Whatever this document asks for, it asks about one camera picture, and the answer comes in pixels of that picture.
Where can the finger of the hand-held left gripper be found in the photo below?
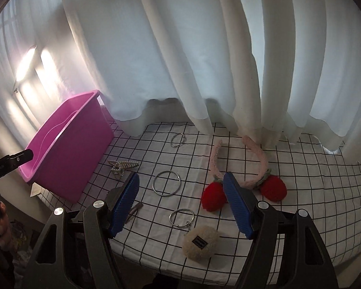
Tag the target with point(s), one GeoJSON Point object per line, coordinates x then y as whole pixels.
{"type": "Point", "coordinates": [21, 156]}

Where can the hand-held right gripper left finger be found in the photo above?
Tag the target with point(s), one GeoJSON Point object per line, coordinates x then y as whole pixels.
{"type": "Point", "coordinates": [125, 204]}

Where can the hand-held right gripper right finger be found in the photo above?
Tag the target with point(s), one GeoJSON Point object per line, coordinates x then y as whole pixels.
{"type": "Point", "coordinates": [236, 204]}

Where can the pearl hair claw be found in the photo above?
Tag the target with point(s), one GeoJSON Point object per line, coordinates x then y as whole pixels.
{"type": "Point", "coordinates": [120, 168]}

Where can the pink plastic bin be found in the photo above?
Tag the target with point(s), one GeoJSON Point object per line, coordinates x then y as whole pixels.
{"type": "Point", "coordinates": [69, 144]}

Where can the pink headband with red strawberries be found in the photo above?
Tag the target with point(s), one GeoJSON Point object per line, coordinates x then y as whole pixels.
{"type": "Point", "coordinates": [260, 156]}

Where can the person's left hand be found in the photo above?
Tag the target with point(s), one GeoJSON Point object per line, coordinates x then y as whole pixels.
{"type": "Point", "coordinates": [2, 225]}

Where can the brown metal hair clip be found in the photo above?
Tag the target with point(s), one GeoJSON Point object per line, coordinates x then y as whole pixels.
{"type": "Point", "coordinates": [135, 208]}

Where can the large plain silver bangle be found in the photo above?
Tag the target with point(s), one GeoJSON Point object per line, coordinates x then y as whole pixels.
{"type": "Point", "coordinates": [153, 183]}

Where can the black checked white cloth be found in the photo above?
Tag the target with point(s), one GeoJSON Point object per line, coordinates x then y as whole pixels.
{"type": "Point", "coordinates": [303, 186]}

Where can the sheer white curtain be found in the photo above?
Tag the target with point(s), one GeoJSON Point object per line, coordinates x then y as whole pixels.
{"type": "Point", "coordinates": [9, 51]}

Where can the thick white curtain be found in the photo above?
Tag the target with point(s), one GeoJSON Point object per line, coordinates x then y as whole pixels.
{"type": "Point", "coordinates": [198, 51]}

